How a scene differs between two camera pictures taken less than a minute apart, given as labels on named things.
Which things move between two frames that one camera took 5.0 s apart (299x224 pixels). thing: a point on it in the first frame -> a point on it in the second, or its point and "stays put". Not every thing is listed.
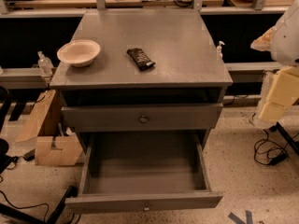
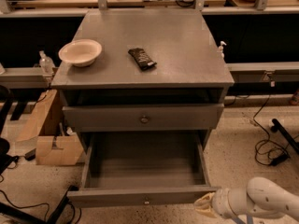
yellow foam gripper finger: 263,43 -> 204,204
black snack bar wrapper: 140,59 stays put
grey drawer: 144,172 stays put
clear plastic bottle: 45,64 stays put
